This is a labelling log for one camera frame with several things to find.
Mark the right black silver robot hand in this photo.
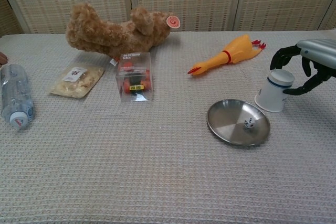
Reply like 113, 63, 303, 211
269, 38, 336, 97

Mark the white paper cup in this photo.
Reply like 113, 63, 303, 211
254, 69, 295, 113

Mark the white die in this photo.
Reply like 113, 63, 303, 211
243, 117, 256, 131

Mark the silver metal plate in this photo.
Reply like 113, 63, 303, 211
206, 99, 271, 147

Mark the clear plastic water bottle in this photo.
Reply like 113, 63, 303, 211
0, 63, 35, 130

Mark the clear snack bag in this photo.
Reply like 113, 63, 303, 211
49, 64, 105, 99

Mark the yellow rubber chicken toy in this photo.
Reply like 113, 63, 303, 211
187, 34, 267, 76

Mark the brown teddy bear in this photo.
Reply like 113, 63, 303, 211
65, 2, 181, 65

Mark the clear box with toy car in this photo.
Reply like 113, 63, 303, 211
115, 52, 154, 103

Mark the beige woven table cloth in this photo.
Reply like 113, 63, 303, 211
0, 30, 336, 224

